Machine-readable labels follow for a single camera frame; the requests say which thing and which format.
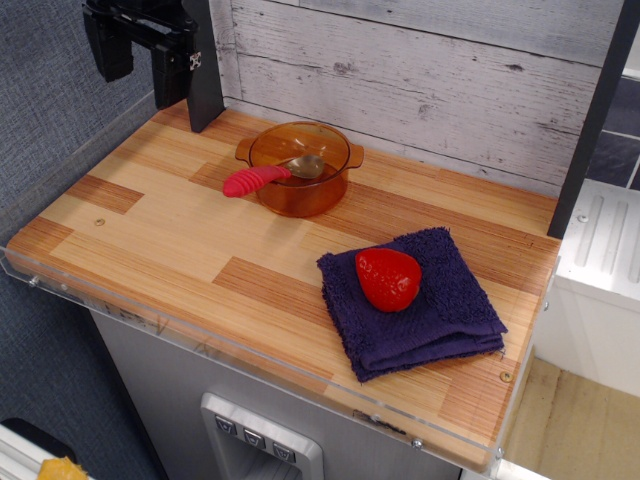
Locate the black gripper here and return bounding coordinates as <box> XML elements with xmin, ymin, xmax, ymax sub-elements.
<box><xmin>82</xmin><ymin>1</ymin><xmax>201</xmax><ymax>110</ymax></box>

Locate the red toy strawberry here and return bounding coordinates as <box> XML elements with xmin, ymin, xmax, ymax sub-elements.
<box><xmin>355</xmin><ymin>248</ymin><xmax>422</xmax><ymax>313</ymax></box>

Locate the purple folded cloth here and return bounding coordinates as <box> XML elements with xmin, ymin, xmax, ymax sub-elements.
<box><xmin>317</xmin><ymin>227</ymin><xmax>508</xmax><ymax>382</ymax></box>

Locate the amber glass pot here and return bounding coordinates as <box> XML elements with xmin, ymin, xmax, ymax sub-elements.
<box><xmin>235</xmin><ymin>121</ymin><xmax>365</xmax><ymax>217</ymax></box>

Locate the grey toy fridge cabinet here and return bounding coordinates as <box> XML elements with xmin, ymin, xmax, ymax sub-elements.
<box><xmin>93</xmin><ymin>313</ymin><xmax>461</xmax><ymax>479</ymax></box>

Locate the silver dispenser button panel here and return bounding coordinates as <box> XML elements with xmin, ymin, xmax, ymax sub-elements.
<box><xmin>200</xmin><ymin>393</ymin><xmax>325</xmax><ymax>479</ymax></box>

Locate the yellow object at corner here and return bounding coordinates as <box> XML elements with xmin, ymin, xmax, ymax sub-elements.
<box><xmin>36</xmin><ymin>457</ymin><xmax>89</xmax><ymax>480</ymax></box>

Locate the white toy sink counter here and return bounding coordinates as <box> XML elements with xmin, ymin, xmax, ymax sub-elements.
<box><xmin>533</xmin><ymin>180</ymin><xmax>639</xmax><ymax>395</ymax></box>

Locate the dark left shelf post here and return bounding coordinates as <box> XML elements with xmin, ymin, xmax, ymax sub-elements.
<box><xmin>182</xmin><ymin>0</ymin><xmax>225</xmax><ymax>133</ymax></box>

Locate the dark shelf post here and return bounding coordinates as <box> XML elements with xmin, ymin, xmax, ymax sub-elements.
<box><xmin>547</xmin><ymin>0</ymin><xmax>639</xmax><ymax>239</ymax></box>
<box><xmin>182</xmin><ymin>0</ymin><xmax>225</xmax><ymax>133</ymax></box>

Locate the spoon with red handle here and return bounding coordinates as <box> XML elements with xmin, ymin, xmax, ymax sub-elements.
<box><xmin>222</xmin><ymin>155</ymin><xmax>325</xmax><ymax>198</ymax></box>

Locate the dark right shelf post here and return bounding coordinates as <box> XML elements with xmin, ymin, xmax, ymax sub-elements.
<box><xmin>547</xmin><ymin>0</ymin><xmax>639</xmax><ymax>239</ymax></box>

